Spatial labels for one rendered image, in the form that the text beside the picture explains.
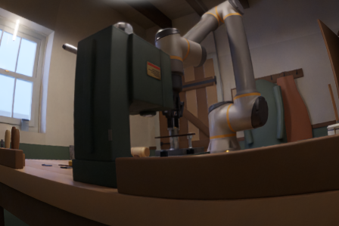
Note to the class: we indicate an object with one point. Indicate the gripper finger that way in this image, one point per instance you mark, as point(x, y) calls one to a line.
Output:
point(176, 103)
point(181, 107)

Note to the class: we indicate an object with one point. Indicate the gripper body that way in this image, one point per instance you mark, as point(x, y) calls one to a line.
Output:
point(177, 82)

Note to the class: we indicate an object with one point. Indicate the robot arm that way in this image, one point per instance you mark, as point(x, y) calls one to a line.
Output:
point(238, 61)

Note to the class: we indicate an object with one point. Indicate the black carriage plate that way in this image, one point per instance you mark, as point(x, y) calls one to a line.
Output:
point(180, 152)

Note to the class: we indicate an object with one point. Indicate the dark green toggle press body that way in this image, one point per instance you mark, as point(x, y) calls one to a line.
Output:
point(116, 106)

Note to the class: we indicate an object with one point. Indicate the steel domed pivot cap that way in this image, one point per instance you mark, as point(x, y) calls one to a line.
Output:
point(123, 26)

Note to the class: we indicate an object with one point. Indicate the steel press lever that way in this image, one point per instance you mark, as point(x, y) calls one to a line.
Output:
point(69, 48)

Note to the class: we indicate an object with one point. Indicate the wooden plank door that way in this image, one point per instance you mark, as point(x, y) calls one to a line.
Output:
point(198, 103)

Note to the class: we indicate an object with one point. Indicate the yellow and red warning label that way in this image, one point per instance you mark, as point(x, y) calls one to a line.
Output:
point(153, 70)

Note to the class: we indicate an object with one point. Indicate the pale wooden mallet head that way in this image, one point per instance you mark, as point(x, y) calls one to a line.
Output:
point(140, 151)

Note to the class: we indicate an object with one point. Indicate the brown leather slab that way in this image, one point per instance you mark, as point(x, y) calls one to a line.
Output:
point(227, 169)

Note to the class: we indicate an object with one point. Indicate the teal leather hide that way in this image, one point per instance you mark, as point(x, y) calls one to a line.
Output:
point(270, 114)

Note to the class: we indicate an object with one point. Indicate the orange brown leather hide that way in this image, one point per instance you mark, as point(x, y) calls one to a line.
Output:
point(295, 111)

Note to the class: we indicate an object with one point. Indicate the black flat tool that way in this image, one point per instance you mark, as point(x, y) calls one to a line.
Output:
point(65, 166)

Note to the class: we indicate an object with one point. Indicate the blue flat piece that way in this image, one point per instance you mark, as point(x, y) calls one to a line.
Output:
point(46, 165)

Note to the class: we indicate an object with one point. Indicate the thin wooden stick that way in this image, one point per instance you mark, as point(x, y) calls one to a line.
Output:
point(333, 99)

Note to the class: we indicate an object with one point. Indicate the grey tin cup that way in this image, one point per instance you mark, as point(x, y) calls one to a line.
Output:
point(24, 124)

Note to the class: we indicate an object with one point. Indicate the white box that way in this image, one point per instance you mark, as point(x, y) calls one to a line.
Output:
point(333, 129)

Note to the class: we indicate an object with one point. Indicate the brown wooden board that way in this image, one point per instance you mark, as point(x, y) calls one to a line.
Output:
point(331, 48)

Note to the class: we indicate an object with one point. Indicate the white framed window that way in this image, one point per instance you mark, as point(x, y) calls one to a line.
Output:
point(18, 71)

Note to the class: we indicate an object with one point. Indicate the wooden tool block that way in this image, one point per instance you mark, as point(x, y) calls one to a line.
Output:
point(12, 157)

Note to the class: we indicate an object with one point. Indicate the steel anvil post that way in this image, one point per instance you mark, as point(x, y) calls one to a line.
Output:
point(173, 138)

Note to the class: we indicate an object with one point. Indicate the wooden peg rail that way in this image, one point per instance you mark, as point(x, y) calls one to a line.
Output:
point(288, 74)

